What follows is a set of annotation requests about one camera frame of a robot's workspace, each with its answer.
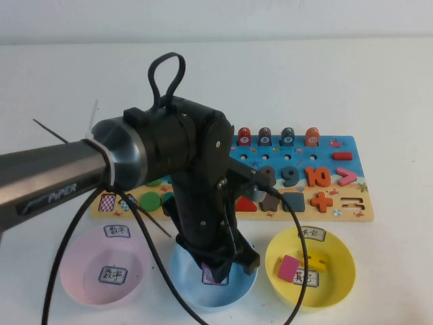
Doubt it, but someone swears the paper label inside pink bowl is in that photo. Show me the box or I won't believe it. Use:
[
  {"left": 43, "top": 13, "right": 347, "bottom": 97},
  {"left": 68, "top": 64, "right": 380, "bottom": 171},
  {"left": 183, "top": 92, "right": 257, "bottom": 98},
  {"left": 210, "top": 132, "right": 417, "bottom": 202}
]
[{"left": 98, "top": 265, "right": 128, "bottom": 284}]

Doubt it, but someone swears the pink greater-than sign block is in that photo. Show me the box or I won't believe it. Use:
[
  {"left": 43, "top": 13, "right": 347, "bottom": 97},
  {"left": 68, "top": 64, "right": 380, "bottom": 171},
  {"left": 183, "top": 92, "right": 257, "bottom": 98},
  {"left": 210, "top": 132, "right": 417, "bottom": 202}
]
[{"left": 336, "top": 167, "right": 359, "bottom": 187}]

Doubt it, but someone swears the slate fish peg number nine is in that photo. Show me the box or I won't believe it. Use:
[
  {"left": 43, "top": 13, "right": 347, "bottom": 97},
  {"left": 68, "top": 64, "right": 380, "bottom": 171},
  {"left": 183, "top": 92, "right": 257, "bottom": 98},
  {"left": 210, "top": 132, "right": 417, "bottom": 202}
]
[{"left": 280, "top": 127, "right": 296, "bottom": 147}]

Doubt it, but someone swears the brown fish peg number eight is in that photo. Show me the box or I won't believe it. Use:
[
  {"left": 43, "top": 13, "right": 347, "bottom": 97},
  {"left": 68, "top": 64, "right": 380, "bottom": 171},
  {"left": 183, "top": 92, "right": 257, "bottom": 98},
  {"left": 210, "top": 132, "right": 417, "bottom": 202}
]
[{"left": 258, "top": 127, "right": 273, "bottom": 147}]

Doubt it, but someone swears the slate wooden number nine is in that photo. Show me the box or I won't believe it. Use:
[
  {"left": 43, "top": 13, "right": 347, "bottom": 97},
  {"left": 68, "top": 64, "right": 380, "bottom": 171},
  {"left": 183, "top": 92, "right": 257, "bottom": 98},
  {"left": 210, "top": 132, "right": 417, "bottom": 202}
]
[{"left": 281, "top": 166, "right": 301, "bottom": 188}]

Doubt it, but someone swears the orange fish peg number ten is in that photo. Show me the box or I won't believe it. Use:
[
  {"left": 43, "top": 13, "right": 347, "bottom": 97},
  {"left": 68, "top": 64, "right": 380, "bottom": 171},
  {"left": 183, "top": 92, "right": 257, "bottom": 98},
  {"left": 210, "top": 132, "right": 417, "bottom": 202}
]
[{"left": 304, "top": 127, "right": 321, "bottom": 147}]

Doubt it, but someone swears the paper label inside yellow bowl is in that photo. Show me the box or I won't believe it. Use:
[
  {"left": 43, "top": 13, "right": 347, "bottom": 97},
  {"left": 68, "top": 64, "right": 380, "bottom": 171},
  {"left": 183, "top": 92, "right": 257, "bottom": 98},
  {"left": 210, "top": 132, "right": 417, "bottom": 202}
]
[{"left": 292, "top": 269, "right": 320, "bottom": 287}]

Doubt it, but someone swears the green circle block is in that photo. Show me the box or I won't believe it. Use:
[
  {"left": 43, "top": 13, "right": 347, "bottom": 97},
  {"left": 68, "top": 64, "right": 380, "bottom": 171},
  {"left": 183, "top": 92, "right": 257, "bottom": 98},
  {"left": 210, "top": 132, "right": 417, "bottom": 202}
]
[{"left": 139, "top": 191, "right": 162, "bottom": 213}]

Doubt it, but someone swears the brown star block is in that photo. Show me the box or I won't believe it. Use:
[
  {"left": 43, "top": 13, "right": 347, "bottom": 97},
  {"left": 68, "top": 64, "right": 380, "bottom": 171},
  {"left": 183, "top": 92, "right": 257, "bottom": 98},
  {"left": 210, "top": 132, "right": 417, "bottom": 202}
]
[{"left": 258, "top": 197, "right": 281, "bottom": 213}]

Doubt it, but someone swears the red triangle block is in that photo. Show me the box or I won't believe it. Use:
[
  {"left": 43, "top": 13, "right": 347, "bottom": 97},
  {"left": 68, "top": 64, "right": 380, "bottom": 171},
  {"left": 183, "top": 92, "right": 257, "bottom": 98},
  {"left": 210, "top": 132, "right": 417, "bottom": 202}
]
[{"left": 235, "top": 197, "right": 258, "bottom": 213}]

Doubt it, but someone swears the brown wooden number eight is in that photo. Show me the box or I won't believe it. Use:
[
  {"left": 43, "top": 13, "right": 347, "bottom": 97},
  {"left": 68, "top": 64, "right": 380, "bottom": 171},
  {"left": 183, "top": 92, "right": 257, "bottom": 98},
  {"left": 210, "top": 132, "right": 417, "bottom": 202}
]
[{"left": 260, "top": 166, "right": 279, "bottom": 188}]

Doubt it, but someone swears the orange plus sign block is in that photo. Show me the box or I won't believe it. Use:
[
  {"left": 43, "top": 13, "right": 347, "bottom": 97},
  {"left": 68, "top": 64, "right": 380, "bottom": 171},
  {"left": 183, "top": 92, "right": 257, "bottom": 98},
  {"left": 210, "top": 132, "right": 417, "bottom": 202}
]
[{"left": 310, "top": 192, "right": 334, "bottom": 214}]

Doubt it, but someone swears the blue plastic bowl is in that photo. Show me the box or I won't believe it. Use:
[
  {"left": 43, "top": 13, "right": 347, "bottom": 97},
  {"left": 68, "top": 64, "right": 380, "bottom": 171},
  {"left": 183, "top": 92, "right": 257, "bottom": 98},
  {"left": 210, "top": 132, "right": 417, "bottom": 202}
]
[{"left": 168, "top": 242, "right": 258, "bottom": 311}]

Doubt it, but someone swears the pink plastic bowl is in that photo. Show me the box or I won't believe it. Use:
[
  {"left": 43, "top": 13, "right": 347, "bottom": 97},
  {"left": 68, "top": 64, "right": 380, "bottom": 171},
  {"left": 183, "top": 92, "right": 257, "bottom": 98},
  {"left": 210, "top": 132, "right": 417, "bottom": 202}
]
[{"left": 60, "top": 225, "right": 150, "bottom": 311}]

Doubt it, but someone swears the paper label on pink rim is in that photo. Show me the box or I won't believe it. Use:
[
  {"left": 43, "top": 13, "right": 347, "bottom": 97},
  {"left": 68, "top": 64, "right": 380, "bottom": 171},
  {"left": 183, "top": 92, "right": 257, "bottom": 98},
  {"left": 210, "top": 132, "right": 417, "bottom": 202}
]
[{"left": 104, "top": 224, "right": 132, "bottom": 239}]

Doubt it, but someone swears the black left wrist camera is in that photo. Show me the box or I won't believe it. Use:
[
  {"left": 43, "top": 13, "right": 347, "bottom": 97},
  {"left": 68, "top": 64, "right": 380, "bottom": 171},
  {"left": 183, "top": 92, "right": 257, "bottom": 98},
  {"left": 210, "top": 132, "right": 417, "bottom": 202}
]
[{"left": 219, "top": 158, "right": 273, "bottom": 204}]

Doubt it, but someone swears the black camera cable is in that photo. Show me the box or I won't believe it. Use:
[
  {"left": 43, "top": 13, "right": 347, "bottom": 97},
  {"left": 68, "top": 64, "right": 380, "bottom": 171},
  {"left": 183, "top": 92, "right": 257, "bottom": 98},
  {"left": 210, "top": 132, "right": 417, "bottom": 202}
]
[{"left": 41, "top": 184, "right": 308, "bottom": 325}]

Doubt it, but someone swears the paper label on yellow rim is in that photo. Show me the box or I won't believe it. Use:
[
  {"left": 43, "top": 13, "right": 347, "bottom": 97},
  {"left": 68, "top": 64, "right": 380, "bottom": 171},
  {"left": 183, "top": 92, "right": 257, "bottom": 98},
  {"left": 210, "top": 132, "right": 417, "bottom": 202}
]
[{"left": 298, "top": 226, "right": 326, "bottom": 242}]

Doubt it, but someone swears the orange wooden number ten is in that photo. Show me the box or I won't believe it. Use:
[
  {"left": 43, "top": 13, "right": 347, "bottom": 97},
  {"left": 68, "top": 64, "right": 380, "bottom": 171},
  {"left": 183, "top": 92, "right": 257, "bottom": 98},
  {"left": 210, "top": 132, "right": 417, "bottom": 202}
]
[{"left": 303, "top": 166, "right": 332, "bottom": 188}]

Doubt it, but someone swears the slate square block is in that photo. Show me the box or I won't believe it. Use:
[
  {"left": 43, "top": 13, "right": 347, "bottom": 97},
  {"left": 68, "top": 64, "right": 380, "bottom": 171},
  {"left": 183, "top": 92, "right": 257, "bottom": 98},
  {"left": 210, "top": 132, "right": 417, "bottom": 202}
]
[{"left": 281, "top": 192, "right": 306, "bottom": 213}]

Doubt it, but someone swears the colourful wooden puzzle board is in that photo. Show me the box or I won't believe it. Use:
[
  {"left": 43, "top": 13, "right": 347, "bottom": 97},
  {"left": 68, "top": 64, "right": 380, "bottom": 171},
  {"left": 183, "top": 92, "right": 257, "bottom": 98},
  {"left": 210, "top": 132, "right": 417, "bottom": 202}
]
[{"left": 88, "top": 135, "right": 375, "bottom": 223}]

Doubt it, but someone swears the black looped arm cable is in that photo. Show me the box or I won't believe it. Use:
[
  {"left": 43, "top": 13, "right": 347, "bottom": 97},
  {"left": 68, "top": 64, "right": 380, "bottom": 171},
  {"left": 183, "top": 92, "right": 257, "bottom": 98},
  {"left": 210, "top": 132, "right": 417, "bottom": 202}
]
[{"left": 147, "top": 51, "right": 187, "bottom": 111}]

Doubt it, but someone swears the red fish peg number seven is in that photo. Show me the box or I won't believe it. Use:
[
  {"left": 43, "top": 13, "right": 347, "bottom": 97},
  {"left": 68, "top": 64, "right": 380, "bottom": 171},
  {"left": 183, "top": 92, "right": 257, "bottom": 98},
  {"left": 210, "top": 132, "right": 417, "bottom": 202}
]
[{"left": 234, "top": 127, "right": 252, "bottom": 147}]

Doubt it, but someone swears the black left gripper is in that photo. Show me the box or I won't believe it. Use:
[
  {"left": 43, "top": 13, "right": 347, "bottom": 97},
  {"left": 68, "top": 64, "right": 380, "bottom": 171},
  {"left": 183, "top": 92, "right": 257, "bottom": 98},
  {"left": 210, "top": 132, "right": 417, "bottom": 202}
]
[{"left": 171, "top": 177, "right": 262, "bottom": 284}]

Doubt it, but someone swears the paper label inside blue bowl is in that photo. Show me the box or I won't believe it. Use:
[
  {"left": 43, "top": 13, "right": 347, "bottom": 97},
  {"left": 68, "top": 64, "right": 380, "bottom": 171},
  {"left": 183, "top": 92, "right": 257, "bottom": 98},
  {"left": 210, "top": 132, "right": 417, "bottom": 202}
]
[{"left": 202, "top": 269, "right": 230, "bottom": 286}]

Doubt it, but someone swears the yellow equals sign block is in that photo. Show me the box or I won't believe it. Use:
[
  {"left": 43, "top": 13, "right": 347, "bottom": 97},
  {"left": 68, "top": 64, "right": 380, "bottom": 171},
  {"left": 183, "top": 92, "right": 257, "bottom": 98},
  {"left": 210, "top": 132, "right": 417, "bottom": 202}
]
[{"left": 301, "top": 249, "right": 328, "bottom": 272}]

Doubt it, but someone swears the pink rectangle block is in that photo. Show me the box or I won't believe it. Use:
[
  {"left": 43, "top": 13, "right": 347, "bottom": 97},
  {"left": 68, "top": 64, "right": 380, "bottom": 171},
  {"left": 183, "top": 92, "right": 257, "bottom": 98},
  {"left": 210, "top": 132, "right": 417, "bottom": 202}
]
[{"left": 277, "top": 255, "right": 300, "bottom": 282}]

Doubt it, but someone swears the yellow plastic bowl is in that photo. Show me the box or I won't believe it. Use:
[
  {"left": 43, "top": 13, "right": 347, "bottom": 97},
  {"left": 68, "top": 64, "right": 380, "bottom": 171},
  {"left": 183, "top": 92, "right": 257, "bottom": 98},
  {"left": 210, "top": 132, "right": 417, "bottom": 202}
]
[{"left": 265, "top": 225, "right": 357, "bottom": 311}]

